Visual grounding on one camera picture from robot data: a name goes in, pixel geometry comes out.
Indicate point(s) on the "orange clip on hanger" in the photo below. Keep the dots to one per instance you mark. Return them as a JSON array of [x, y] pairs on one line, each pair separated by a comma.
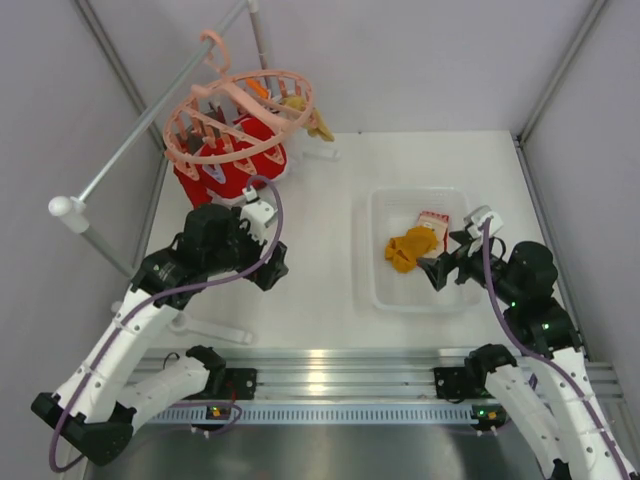
[[258, 88]]

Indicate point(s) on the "red beige patterned sock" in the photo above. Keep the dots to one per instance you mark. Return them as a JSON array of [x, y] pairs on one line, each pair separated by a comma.
[[439, 224]]

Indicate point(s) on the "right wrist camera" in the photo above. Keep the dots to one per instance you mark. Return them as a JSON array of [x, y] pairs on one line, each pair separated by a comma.
[[476, 219]]

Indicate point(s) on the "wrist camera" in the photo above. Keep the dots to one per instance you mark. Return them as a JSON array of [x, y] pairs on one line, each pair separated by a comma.
[[476, 219], [257, 214]]

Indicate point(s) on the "pink round clip hanger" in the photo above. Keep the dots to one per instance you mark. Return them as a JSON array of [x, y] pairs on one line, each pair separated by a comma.
[[208, 111]]

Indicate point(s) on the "white plastic tray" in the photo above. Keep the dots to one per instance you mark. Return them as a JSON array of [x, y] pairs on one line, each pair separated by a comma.
[[408, 225]]

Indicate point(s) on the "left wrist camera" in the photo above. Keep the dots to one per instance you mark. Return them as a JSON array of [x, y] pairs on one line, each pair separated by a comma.
[[257, 214]]

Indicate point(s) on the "aluminium mounting rail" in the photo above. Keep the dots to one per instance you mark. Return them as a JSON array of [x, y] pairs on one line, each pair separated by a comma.
[[342, 387]]

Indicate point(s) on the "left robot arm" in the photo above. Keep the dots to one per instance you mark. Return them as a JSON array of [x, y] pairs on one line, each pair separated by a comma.
[[95, 410]]

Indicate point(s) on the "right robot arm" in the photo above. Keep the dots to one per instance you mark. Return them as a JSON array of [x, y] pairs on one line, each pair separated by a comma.
[[554, 408]]

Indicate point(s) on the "mustard yellow sock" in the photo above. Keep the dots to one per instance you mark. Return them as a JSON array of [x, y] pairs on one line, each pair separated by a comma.
[[403, 252]]

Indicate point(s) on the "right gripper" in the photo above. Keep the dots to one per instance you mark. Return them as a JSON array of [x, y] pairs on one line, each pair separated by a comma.
[[438, 268]]

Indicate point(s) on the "metal clothes rack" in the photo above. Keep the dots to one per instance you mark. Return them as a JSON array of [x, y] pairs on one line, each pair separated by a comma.
[[70, 210]]

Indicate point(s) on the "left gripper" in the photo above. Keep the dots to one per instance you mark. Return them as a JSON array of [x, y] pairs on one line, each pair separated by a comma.
[[273, 269]]

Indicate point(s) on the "red hanging clothes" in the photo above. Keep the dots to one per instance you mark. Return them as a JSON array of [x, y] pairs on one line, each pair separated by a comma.
[[225, 182]]

